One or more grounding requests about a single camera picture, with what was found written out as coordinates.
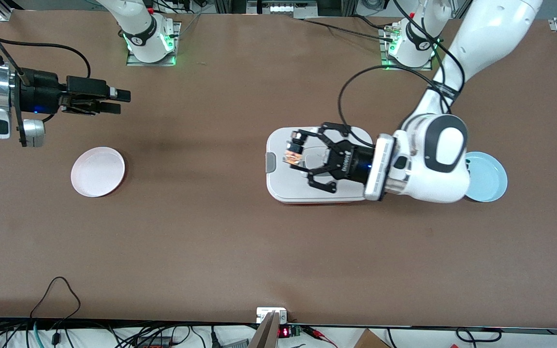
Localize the thin black looped cable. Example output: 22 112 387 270
29 276 82 320

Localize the black cable to base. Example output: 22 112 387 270
294 16 396 42

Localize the aluminium profile bar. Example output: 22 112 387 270
249 311 280 348

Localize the brown cardboard box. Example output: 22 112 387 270
353 329 391 348

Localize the white lidded lunch box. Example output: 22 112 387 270
265 127 376 204

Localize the red clip lead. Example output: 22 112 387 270
304 326 340 348

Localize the pale pink round plate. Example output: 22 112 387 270
71 146 126 198

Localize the black coiled cable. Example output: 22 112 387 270
455 327 502 346

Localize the light blue round plate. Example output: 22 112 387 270
463 151 508 203

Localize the orange push-button switch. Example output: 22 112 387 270
282 131 307 168

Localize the short aluminium profile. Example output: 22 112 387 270
0 0 20 22

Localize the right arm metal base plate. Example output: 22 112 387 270
126 22 181 67

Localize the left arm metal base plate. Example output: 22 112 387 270
380 27 433 72

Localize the small white mount block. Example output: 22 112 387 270
256 307 288 324

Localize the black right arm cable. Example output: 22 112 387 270
0 17 92 81

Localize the aluminium frame with white label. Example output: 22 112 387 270
246 0 319 20

